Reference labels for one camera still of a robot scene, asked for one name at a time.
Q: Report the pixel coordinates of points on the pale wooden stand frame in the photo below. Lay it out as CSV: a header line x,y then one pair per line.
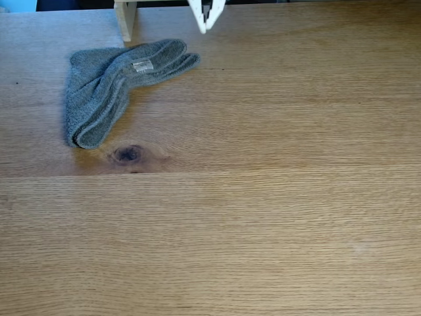
x,y
125,19

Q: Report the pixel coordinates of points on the grey terry cloth towel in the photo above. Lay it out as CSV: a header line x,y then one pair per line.
x,y
95,95

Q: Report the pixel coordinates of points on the light blue background object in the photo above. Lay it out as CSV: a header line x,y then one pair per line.
x,y
16,5

